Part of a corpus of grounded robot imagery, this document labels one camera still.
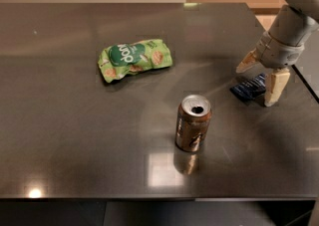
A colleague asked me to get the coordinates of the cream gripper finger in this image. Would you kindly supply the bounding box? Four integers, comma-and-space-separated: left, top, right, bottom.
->
264, 68, 290, 107
236, 50, 258, 74

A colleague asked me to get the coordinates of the blue rxbar blueberry wrapper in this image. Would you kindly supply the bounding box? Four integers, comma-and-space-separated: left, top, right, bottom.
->
229, 73, 266, 102

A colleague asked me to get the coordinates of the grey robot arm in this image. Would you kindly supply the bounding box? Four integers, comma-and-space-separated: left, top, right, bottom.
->
236, 0, 319, 107

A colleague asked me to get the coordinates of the green rice chip bag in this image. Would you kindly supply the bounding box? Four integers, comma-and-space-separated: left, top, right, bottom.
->
98, 39, 172, 83

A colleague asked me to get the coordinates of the brown soda can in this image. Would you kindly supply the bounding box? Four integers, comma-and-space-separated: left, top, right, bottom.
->
175, 95, 212, 152

